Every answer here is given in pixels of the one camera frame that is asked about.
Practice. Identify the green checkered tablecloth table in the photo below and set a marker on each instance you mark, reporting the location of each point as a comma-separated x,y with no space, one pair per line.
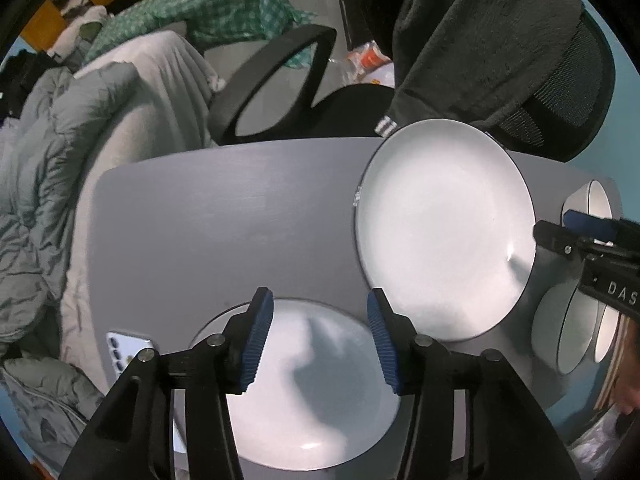
209,23

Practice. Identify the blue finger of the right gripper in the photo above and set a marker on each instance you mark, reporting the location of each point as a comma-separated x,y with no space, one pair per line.
563,241
589,226

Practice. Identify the white plate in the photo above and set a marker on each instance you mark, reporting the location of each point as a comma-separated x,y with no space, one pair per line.
319,398
444,225

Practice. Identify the white bowl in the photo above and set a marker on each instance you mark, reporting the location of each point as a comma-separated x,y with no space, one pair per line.
605,331
563,326
591,198

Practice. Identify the white plate front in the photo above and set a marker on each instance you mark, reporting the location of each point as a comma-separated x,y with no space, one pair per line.
444,225

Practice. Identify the black office chair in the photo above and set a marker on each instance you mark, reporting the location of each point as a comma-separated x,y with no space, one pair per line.
553,107

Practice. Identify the white smartphone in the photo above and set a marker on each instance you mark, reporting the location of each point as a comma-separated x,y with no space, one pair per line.
123,348

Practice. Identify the plastic snack bags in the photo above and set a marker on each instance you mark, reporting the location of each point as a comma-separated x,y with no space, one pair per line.
366,64

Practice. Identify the grey quilted duvet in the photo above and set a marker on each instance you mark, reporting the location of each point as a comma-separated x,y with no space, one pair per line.
62,120

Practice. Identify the dark grey fleece robe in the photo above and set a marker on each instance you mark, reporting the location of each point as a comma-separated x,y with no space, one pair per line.
474,61

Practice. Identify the right hand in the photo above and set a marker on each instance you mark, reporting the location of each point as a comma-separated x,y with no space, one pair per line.
627,386

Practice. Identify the white bowl back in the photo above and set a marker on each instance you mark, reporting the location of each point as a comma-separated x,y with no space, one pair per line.
591,198

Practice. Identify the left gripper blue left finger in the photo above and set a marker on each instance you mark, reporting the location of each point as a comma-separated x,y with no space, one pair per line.
256,322

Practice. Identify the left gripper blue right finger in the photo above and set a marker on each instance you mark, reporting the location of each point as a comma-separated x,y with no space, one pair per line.
393,335

